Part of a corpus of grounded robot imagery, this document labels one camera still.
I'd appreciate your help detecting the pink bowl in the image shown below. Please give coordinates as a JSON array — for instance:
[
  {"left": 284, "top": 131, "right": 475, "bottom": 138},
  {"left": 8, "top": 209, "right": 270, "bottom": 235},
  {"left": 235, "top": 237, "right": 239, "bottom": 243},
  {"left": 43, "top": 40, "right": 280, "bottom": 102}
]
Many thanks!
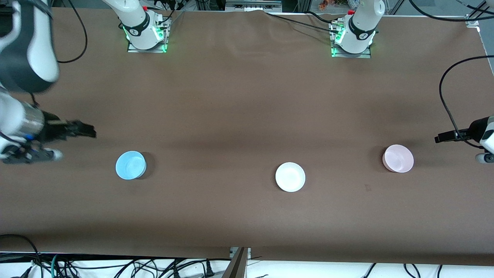
[{"left": 382, "top": 144, "right": 414, "bottom": 173}]

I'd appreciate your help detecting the light blue bowl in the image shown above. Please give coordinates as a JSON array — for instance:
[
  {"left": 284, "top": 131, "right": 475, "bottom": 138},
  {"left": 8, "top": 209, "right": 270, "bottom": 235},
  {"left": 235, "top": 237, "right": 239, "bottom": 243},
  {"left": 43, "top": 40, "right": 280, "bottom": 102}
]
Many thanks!
[{"left": 115, "top": 151, "right": 147, "bottom": 180}]

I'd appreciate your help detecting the white bowl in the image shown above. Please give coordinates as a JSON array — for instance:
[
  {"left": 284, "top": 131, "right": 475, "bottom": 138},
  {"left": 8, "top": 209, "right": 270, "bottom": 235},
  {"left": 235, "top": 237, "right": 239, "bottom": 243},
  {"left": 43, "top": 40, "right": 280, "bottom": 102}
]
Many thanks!
[{"left": 275, "top": 162, "right": 306, "bottom": 192}]

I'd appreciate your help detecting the brown table cover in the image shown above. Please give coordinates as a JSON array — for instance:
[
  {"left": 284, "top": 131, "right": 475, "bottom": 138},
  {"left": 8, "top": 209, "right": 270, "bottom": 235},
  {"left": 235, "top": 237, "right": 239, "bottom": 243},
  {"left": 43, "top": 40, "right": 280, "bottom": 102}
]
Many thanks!
[{"left": 0, "top": 8, "right": 494, "bottom": 267}]

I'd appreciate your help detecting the orange object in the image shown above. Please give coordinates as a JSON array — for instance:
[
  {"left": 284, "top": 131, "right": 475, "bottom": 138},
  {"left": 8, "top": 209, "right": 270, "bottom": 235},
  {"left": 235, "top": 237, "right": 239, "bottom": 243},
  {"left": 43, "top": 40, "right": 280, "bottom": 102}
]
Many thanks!
[{"left": 318, "top": 0, "right": 348, "bottom": 10}]

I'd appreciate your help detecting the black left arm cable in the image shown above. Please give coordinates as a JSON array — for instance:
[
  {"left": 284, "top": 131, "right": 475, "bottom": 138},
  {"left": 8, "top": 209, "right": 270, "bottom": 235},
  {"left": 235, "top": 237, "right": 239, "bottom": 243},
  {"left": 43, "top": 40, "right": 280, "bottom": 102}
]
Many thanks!
[{"left": 439, "top": 55, "right": 494, "bottom": 149}]

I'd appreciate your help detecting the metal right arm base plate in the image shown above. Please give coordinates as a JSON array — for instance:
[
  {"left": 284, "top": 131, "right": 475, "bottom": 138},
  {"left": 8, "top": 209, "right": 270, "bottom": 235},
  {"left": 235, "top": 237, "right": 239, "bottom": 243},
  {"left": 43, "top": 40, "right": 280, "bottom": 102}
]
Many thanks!
[{"left": 127, "top": 17, "right": 169, "bottom": 54}]

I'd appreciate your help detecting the long black cable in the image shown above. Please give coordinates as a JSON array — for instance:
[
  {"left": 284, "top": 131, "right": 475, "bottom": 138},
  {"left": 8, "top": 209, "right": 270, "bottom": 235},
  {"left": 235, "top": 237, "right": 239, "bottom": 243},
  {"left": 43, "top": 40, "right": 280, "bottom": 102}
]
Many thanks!
[{"left": 408, "top": 0, "right": 494, "bottom": 22}]

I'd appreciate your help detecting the thick black cable loop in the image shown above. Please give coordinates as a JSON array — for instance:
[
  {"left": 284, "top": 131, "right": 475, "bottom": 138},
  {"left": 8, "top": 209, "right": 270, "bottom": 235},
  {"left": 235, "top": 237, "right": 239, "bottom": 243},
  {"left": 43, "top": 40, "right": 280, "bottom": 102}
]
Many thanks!
[{"left": 0, "top": 234, "right": 41, "bottom": 278}]

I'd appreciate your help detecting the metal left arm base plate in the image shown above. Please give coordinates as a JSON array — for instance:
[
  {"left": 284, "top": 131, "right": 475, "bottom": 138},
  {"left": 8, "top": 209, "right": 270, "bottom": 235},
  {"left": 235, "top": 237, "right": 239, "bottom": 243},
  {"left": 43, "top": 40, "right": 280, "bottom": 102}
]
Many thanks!
[{"left": 330, "top": 21, "right": 372, "bottom": 59}]

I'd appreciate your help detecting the short black cable on table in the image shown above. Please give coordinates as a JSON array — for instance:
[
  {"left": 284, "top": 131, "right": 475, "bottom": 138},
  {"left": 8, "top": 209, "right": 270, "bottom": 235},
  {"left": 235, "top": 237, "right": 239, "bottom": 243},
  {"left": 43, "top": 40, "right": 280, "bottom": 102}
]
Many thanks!
[{"left": 308, "top": 11, "right": 334, "bottom": 23}]

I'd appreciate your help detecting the brown metal post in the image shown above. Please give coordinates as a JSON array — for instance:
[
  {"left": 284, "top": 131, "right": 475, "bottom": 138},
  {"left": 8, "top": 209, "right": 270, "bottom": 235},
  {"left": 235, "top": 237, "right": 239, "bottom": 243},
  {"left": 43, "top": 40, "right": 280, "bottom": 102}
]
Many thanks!
[{"left": 222, "top": 247, "right": 252, "bottom": 278}]

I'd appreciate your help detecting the aluminium frame rail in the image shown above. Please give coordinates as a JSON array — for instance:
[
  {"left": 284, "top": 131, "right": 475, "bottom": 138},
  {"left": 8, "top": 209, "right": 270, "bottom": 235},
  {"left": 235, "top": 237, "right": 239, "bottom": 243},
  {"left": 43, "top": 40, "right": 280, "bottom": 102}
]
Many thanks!
[{"left": 226, "top": 0, "right": 283, "bottom": 12}]

